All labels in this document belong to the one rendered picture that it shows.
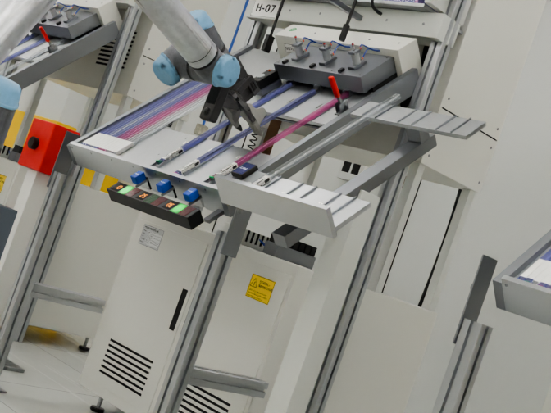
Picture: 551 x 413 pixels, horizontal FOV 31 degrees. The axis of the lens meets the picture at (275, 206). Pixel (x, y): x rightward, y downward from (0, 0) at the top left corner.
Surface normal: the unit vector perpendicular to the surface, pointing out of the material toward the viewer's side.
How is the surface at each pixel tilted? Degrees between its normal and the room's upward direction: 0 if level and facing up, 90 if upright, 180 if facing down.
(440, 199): 90
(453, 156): 90
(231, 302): 90
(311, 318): 90
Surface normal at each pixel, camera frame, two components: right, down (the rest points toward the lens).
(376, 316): 0.67, 0.21
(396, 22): -0.66, -0.26
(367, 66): -0.24, -0.85
